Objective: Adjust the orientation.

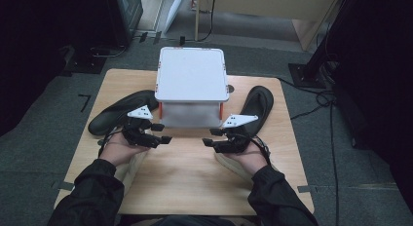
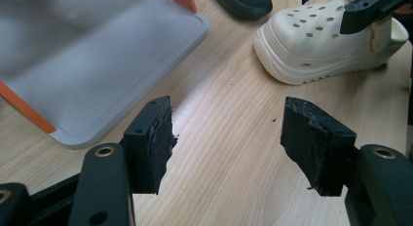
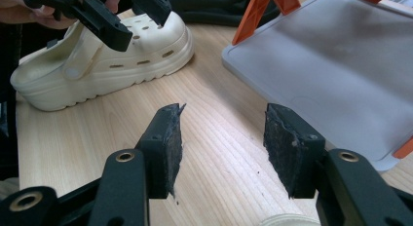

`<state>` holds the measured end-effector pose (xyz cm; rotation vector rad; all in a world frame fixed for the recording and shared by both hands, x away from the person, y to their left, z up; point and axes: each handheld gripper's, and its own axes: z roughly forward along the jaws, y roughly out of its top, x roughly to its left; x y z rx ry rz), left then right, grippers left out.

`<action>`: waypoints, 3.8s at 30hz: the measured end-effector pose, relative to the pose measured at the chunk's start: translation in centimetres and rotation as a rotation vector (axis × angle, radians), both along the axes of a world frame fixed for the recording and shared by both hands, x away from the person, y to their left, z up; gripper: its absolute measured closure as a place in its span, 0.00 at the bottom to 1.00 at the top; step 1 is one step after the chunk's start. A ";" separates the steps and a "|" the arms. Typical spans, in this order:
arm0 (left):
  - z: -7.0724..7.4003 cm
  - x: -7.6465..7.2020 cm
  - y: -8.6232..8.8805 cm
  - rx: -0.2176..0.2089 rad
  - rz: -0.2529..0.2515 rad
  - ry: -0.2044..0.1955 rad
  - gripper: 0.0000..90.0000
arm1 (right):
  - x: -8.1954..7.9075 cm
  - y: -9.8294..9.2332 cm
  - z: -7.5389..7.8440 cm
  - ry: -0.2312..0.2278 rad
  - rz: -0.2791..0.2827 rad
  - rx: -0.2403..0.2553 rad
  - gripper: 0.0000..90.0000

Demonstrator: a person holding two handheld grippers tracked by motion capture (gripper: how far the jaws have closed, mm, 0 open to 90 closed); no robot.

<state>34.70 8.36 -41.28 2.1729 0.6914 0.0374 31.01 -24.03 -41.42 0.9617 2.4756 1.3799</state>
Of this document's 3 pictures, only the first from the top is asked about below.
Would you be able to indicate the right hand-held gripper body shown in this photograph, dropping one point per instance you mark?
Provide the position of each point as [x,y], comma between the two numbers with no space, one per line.
[235,143]

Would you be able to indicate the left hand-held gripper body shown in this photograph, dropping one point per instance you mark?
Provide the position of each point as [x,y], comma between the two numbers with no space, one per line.
[139,136]

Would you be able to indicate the black slipper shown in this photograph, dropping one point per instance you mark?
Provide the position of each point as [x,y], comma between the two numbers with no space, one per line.
[259,102]
[113,114]

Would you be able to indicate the white orange shoe rack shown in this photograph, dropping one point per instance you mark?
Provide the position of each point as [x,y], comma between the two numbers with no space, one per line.
[191,73]

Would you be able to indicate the person's right hand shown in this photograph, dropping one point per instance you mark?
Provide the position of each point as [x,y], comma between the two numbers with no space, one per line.
[251,159]

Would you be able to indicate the person's left hand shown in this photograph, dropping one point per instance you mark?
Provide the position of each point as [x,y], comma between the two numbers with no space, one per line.
[115,149]

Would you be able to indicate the black metal stand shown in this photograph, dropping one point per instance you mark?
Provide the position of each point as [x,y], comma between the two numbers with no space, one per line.
[311,73]

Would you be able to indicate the white board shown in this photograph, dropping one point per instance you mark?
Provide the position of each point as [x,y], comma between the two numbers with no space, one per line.
[173,13]

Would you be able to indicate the black cabinet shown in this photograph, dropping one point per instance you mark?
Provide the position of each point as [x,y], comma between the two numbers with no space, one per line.
[126,15]

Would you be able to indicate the light wooden furniture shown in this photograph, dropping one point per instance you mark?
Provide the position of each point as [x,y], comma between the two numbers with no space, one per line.
[259,2]

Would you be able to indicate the black floor base plate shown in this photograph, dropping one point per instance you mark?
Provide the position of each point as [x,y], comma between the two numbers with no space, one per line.
[84,62]

